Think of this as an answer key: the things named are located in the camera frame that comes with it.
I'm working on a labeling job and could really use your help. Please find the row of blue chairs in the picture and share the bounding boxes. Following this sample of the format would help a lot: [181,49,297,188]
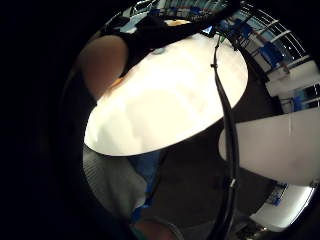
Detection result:
[148,4,205,18]

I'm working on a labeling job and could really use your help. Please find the blue chair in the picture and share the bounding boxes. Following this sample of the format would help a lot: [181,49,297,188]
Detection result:
[237,20,253,39]
[259,41,285,69]

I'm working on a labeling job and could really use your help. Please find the white railing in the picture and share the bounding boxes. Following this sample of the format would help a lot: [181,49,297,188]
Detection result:
[248,8,313,69]

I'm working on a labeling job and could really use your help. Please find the the person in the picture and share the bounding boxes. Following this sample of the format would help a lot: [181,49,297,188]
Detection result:
[82,144,188,240]

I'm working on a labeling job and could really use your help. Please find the white side table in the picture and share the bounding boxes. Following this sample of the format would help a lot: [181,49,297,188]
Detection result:
[218,107,320,188]

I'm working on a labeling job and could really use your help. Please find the blue box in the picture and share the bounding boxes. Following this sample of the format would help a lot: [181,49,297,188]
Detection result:
[266,182,288,207]

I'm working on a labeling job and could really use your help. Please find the white curved counter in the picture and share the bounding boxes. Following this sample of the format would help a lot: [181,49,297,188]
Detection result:
[249,182,316,233]

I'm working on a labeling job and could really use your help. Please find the black cable with white tie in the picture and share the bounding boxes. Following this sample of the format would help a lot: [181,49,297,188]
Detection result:
[205,33,242,240]

